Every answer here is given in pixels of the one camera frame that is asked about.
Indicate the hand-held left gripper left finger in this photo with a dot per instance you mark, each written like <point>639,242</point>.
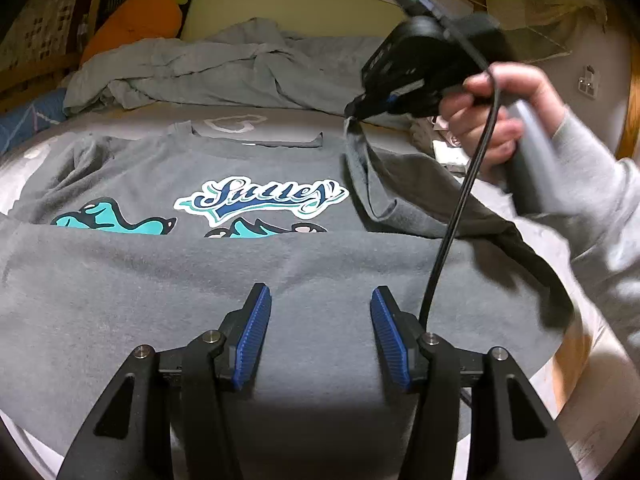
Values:
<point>252,340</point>

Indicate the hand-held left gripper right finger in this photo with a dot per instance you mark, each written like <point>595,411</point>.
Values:
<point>390,340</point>

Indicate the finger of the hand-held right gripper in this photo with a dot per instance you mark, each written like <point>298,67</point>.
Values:
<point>370,106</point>

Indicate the grey printed t-shirt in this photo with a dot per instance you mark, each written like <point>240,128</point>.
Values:
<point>320,270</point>

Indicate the person's right forearm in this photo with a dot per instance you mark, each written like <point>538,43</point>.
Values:
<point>590,200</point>

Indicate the person's right hand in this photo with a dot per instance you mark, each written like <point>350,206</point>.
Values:
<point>465,120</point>

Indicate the pale yellow padded panel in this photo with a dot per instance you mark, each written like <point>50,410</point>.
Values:
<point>300,5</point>

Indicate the light grey rumpled garment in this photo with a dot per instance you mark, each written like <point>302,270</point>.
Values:
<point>225,70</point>

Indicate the orange carrot plush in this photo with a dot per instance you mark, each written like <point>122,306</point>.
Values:
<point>135,20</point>

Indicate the blue pillow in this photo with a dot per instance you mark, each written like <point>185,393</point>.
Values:
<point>30,120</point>

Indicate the patterned quilt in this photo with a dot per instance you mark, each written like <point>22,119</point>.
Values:
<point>45,15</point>

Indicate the white wall outlet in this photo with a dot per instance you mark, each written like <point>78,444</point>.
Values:
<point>587,85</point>

